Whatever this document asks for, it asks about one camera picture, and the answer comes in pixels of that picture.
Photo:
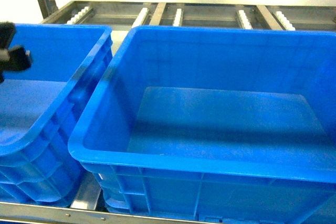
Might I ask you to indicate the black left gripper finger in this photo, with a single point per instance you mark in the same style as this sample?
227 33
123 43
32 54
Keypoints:
16 59

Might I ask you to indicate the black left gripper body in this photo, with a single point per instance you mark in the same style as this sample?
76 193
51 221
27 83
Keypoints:
7 33

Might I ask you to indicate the blue crate left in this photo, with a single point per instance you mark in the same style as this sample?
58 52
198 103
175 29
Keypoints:
41 106

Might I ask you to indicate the metal roller rack shelf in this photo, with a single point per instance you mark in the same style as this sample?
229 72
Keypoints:
87 205

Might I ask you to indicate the blue crate right large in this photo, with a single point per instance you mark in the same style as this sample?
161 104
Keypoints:
223 125

